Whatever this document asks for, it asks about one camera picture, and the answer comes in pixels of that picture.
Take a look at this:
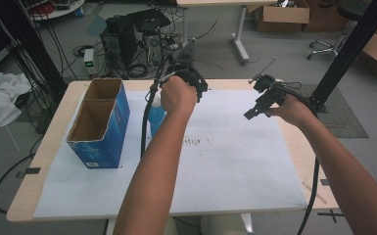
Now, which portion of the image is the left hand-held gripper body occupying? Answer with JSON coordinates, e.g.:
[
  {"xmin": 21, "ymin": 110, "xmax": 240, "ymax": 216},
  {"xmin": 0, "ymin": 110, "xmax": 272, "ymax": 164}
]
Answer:
[{"xmin": 166, "ymin": 66, "xmax": 209, "ymax": 99}]

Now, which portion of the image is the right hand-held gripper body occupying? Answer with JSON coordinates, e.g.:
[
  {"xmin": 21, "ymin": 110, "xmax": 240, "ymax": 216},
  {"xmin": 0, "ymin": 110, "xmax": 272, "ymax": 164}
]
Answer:
[{"xmin": 248, "ymin": 73, "xmax": 288, "ymax": 114}]

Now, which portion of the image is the blue bottle with white cap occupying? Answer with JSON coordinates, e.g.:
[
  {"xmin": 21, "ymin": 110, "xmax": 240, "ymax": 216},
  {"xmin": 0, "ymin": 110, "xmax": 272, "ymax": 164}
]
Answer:
[{"xmin": 147, "ymin": 92, "xmax": 167, "ymax": 139}]

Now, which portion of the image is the person's left hand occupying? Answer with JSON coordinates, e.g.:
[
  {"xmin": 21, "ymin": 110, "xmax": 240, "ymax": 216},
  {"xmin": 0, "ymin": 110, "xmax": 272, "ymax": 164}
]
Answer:
[{"xmin": 160, "ymin": 75, "xmax": 199, "ymax": 116}]

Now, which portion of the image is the person's right hand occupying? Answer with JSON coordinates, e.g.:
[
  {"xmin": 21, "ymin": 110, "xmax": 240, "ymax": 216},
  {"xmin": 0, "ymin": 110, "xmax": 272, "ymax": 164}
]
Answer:
[{"xmin": 263, "ymin": 93, "xmax": 316, "ymax": 127}]

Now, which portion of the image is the white paper table sheet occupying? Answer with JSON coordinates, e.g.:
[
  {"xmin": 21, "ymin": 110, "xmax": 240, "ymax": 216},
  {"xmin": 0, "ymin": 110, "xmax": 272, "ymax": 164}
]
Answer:
[{"xmin": 32, "ymin": 89, "xmax": 308, "ymax": 219}]

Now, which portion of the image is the black computer tower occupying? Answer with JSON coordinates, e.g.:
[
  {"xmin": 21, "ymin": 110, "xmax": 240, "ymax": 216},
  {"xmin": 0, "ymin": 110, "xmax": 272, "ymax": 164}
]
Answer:
[{"xmin": 99, "ymin": 9, "xmax": 172, "ymax": 71}]

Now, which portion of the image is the grey floor mat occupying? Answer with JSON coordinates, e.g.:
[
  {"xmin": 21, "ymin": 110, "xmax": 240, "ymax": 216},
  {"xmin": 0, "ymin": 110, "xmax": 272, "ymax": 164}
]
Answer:
[{"xmin": 298, "ymin": 83, "xmax": 370, "ymax": 139}]

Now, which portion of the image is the office chair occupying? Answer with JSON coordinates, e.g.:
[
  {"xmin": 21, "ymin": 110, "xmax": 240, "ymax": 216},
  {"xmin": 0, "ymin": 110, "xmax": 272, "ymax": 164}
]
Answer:
[{"xmin": 306, "ymin": 0, "xmax": 375, "ymax": 61}]

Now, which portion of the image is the white power supply unit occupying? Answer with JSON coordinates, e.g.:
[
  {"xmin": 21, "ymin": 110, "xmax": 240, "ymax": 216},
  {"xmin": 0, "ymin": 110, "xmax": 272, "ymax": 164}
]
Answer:
[{"xmin": 82, "ymin": 48, "xmax": 96, "ymax": 75}]

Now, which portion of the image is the blue cardboard box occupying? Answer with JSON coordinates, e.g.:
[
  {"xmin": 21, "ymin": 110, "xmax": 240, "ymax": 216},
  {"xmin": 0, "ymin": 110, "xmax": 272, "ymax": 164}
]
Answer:
[{"xmin": 66, "ymin": 77, "xmax": 131, "ymax": 169}]

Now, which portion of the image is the round white table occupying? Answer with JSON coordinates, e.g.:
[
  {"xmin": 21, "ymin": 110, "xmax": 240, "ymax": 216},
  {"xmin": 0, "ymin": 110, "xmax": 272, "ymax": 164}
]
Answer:
[{"xmin": 25, "ymin": 0, "xmax": 86, "ymax": 22}]

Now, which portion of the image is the black tape strip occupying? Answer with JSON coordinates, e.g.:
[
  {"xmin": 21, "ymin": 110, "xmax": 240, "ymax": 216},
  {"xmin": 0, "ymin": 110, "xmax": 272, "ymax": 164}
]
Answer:
[{"xmin": 15, "ymin": 166, "xmax": 42, "ymax": 179}]

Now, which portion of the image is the white cloth heap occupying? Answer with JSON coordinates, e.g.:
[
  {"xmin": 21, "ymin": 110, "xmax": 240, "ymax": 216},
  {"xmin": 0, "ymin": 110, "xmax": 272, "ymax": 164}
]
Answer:
[{"xmin": 0, "ymin": 70, "xmax": 32, "ymax": 131}]

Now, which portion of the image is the grey metal bracket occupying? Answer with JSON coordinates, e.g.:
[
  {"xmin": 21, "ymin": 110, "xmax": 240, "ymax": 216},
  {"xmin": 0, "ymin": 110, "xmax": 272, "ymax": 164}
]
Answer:
[{"xmin": 173, "ymin": 37, "xmax": 198, "ymax": 68}]

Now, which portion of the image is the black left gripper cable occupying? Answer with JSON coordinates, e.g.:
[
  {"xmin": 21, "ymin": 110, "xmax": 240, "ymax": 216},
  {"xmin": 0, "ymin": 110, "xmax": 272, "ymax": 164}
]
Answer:
[{"xmin": 139, "ymin": 64, "xmax": 179, "ymax": 160}]

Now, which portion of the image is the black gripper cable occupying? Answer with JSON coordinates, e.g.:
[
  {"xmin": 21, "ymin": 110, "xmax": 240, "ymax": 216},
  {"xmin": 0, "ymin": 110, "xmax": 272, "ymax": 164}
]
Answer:
[
  {"xmin": 139, "ymin": 64, "xmax": 179, "ymax": 160},
  {"xmin": 273, "ymin": 80, "xmax": 321, "ymax": 235}
]

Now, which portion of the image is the black metal frame post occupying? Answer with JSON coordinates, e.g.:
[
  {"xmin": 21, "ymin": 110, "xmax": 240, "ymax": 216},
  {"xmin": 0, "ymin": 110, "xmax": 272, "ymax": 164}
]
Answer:
[
  {"xmin": 308, "ymin": 0, "xmax": 377, "ymax": 114},
  {"xmin": 0, "ymin": 0, "xmax": 69, "ymax": 99}
]

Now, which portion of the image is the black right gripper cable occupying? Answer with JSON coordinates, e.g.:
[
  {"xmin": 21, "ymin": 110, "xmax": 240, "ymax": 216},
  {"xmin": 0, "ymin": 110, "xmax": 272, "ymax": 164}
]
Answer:
[{"xmin": 273, "ymin": 80, "xmax": 321, "ymax": 235}]

